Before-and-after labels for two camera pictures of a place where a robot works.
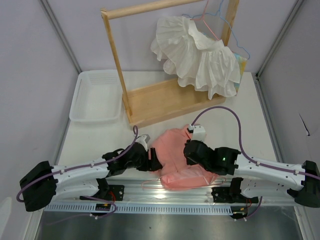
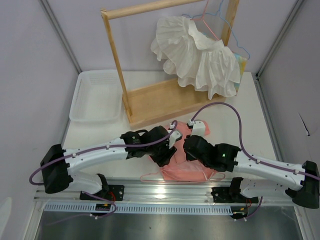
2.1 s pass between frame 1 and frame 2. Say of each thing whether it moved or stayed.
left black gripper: moved
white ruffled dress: stayed
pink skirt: moved
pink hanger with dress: stayed
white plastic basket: stayed
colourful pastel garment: stayed
